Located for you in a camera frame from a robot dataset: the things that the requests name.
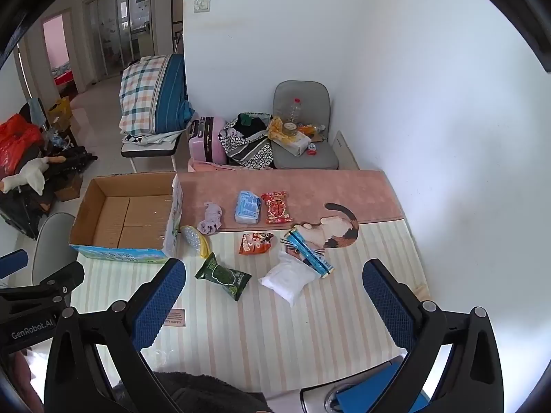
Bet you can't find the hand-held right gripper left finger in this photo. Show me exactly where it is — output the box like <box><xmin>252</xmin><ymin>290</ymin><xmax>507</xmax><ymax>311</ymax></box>
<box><xmin>44</xmin><ymin>257</ymin><xmax>187</xmax><ymax>413</ymax></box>

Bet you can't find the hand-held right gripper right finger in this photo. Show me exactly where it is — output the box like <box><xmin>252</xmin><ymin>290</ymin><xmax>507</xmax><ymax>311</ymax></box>
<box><xmin>362</xmin><ymin>259</ymin><xmax>505</xmax><ymax>413</ymax></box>

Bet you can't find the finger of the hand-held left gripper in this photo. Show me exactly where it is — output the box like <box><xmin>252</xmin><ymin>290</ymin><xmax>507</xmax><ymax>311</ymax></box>
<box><xmin>23</xmin><ymin>261</ymin><xmax>85</xmax><ymax>309</ymax></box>
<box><xmin>0</xmin><ymin>248</ymin><xmax>29</xmax><ymax>280</ymax></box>

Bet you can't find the dark green packet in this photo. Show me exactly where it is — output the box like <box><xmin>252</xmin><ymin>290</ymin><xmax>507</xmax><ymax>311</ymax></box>
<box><xmin>195</xmin><ymin>252</ymin><xmax>252</xmax><ymax>301</ymax></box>

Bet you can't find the silver and yellow scrubber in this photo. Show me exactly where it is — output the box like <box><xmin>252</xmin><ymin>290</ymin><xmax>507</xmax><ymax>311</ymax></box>
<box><xmin>180</xmin><ymin>225</ymin><xmax>212</xmax><ymax>259</ymax></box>

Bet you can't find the long blue striped packet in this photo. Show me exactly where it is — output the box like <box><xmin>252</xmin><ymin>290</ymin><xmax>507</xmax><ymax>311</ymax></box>
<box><xmin>282</xmin><ymin>225</ymin><xmax>335</xmax><ymax>277</ymax></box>

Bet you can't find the purple soft cloth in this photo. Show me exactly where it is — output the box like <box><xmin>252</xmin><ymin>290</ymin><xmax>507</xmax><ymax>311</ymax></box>
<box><xmin>198</xmin><ymin>201</ymin><xmax>223</xmax><ymax>236</ymax></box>

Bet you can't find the white plastic bag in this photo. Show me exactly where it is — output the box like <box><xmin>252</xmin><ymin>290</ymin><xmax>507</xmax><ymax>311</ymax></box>
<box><xmin>258</xmin><ymin>251</ymin><xmax>321</xmax><ymax>307</ymax></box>

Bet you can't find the orange cartoon snack packet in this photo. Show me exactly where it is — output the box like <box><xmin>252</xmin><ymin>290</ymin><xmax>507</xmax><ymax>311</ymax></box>
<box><xmin>239</xmin><ymin>232</ymin><xmax>275</xmax><ymax>256</ymax></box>

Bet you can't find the blue tissue pack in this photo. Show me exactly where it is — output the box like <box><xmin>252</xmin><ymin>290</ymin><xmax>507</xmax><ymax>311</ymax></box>
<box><xmin>233</xmin><ymin>189</ymin><xmax>262</xmax><ymax>225</ymax></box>

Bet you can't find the red snack packet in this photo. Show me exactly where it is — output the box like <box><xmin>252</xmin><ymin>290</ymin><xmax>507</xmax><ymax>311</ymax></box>
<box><xmin>261</xmin><ymin>191</ymin><xmax>294</xmax><ymax>224</ymax></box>

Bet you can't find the person's left forearm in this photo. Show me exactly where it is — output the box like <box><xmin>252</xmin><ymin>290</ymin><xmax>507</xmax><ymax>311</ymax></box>
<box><xmin>0</xmin><ymin>351</ymin><xmax>44</xmax><ymax>413</ymax></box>

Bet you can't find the grey round chair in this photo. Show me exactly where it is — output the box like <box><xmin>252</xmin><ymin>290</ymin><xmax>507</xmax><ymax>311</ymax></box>
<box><xmin>32</xmin><ymin>213</ymin><xmax>79</xmax><ymax>287</ymax></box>

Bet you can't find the black folded stroller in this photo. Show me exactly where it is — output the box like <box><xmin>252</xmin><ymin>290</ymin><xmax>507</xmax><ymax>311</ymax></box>
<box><xmin>0</xmin><ymin>146</ymin><xmax>98</xmax><ymax>240</ymax></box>

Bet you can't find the blue and silver object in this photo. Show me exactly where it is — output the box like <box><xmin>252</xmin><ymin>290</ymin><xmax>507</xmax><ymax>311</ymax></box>
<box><xmin>299</xmin><ymin>359</ymin><xmax>431</xmax><ymax>413</ymax></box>

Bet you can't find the small brown cardboard box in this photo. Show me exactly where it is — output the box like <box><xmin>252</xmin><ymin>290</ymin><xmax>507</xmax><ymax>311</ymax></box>
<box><xmin>56</xmin><ymin>176</ymin><xmax>82</xmax><ymax>202</ymax></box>

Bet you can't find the white goose plush toy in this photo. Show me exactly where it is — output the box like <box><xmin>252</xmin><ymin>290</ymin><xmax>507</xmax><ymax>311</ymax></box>
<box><xmin>0</xmin><ymin>157</ymin><xmax>67</xmax><ymax>196</ymax></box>

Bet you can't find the dark fleece clothing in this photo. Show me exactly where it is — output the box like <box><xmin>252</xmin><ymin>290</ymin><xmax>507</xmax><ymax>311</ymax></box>
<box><xmin>112</xmin><ymin>371</ymin><xmax>270</xmax><ymax>413</ymax></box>

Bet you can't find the red plastic bag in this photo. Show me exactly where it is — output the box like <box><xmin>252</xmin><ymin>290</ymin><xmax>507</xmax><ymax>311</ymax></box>
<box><xmin>0</xmin><ymin>114</ymin><xmax>44</xmax><ymax>179</ymax></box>

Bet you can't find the light blue cloth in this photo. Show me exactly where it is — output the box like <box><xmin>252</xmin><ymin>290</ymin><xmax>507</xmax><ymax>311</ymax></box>
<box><xmin>26</xmin><ymin>99</ymin><xmax>48</xmax><ymax>130</ymax></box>

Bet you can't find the yellow shopping bag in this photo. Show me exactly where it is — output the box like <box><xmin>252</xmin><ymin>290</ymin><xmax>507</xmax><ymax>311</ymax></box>
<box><xmin>46</xmin><ymin>97</ymin><xmax>73</xmax><ymax>127</ymax></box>

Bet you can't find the white slotted panel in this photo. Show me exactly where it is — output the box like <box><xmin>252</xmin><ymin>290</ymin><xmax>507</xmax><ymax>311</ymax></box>
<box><xmin>333</xmin><ymin>130</ymin><xmax>360</xmax><ymax>170</ymax></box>

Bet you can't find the grey padded chair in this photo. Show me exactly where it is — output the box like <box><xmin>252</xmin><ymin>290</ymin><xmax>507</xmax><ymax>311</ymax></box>
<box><xmin>272</xmin><ymin>80</ymin><xmax>341</xmax><ymax>170</ymax></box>

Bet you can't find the pink suitcase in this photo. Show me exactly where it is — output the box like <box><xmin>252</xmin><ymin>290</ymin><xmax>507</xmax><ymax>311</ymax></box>
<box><xmin>188</xmin><ymin>116</ymin><xmax>227</xmax><ymax>165</ymax></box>

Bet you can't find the black white patterned bag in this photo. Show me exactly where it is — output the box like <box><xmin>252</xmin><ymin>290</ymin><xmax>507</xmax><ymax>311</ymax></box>
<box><xmin>218</xmin><ymin>113</ymin><xmax>275</xmax><ymax>169</ymax></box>

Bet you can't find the white wrapped package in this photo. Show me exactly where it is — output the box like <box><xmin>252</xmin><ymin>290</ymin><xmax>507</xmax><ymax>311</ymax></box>
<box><xmin>275</xmin><ymin>131</ymin><xmax>311</xmax><ymax>156</ymax></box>

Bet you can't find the plaid folded quilt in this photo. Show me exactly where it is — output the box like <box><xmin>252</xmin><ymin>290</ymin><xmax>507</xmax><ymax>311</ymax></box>
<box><xmin>119</xmin><ymin>54</ymin><xmax>192</xmax><ymax>135</ymax></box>

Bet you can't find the glass sliding door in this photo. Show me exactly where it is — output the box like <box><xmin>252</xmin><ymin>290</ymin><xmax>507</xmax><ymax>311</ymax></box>
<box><xmin>84</xmin><ymin>0</ymin><xmax>155</xmax><ymax>84</ymax></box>

